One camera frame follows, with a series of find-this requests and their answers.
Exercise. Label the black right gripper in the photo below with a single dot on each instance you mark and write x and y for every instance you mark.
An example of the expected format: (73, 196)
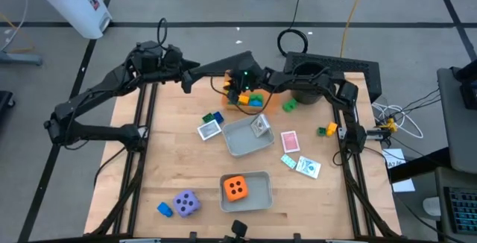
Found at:
(247, 82)

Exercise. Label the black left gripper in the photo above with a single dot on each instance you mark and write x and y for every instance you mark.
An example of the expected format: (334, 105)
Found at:
(149, 58)

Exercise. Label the orange toy brick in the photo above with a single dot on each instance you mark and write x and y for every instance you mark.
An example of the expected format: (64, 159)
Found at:
(243, 100)

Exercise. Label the blue toy brick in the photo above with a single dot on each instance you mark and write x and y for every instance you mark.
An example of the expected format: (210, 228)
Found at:
(256, 104)
(164, 209)
(218, 117)

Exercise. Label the small green toy brick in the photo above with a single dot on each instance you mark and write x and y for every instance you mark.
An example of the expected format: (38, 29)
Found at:
(321, 131)

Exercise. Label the orange foam die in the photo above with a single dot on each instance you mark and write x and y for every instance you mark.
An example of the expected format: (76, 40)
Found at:
(235, 188)

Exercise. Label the blue white card box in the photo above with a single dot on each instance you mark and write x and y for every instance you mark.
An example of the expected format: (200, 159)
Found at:
(308, 167)

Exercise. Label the grey plastic bin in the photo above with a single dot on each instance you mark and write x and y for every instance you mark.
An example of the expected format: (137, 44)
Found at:
(240, 138)
(261, 194)

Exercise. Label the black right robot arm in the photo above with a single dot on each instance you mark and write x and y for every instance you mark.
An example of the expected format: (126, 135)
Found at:
(350, 123)

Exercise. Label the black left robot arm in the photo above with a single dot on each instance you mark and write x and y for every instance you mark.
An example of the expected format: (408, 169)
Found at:
(93, 88)

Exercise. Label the black flat panel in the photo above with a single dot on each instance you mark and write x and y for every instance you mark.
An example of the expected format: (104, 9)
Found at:
(216, 68)

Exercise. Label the flat green toy brick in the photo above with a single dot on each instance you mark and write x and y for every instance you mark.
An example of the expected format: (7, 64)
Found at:
(256, 97)

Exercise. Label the dark green toy brick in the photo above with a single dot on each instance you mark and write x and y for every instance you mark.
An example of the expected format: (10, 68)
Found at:
(208, 117)

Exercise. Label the orange translucent plastic bin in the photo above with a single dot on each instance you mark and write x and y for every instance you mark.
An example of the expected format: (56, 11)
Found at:
(271, 103)

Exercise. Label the black round bucket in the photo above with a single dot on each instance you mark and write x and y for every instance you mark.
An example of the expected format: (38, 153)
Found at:
(307, 97)

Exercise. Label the pink playing card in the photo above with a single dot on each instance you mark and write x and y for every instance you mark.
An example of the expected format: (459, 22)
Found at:
(290, 141)

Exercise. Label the small teal card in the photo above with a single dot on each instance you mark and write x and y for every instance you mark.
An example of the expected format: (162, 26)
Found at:
(288, 161)

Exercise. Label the black vented computer case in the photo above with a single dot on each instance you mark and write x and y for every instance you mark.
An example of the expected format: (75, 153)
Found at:
(354, 66)

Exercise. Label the purple foam die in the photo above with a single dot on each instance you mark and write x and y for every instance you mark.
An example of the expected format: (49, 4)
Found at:
(186, 203)

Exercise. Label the white trash bin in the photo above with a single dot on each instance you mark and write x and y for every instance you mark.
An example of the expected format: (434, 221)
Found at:
(74, 8)

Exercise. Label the black table clamp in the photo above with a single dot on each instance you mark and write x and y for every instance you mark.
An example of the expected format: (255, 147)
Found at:
(192, 236)
(297, 237)

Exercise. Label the yellow plug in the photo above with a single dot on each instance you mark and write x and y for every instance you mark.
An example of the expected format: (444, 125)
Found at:
(391, 124)

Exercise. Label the grey stand base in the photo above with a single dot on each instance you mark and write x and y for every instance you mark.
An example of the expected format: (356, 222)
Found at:
(22, 59)

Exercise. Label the white paper sheet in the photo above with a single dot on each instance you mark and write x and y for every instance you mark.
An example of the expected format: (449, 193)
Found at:
(395, 155)

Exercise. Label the black floor item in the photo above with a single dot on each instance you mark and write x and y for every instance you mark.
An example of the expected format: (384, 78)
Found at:
(5, 99)

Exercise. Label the black bar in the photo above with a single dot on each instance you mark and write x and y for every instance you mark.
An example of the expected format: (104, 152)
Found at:
(417, 166)

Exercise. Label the grey desk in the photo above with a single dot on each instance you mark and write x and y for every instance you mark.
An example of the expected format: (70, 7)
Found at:
(456, 131)

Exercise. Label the grey side table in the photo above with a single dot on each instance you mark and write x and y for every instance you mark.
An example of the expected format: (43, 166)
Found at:
(441, 183)

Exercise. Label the white computer mouse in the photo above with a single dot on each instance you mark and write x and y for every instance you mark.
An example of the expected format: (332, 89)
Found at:
(432, 206)

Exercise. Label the black desk monitor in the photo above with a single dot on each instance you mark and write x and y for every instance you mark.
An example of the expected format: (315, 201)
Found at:
(470, 94)

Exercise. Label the colourful keyboard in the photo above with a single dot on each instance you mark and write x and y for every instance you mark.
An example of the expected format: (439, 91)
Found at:
(464, 209)

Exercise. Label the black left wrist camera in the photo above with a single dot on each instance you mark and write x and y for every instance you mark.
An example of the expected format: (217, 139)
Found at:
(173, 58)

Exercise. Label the black aluminium table frame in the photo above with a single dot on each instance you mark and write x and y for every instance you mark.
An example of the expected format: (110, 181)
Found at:
(151, 103)

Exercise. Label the silver metal bracket plate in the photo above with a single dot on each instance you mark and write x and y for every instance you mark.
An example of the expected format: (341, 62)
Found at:
(342, 133)

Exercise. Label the black table-level camera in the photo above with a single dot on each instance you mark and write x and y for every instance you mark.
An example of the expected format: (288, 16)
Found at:
(239, 228)

